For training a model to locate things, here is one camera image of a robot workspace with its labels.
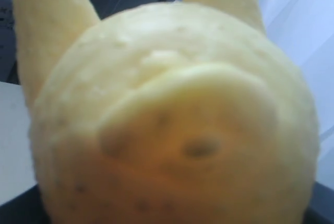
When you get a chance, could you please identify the yellow rubber chicken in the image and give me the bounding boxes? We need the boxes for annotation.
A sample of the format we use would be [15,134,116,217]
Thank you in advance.
[13,0,319,223]

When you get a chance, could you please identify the blue backdrop cloth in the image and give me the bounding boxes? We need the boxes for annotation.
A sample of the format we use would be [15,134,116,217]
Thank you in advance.
[259,0,333,187]

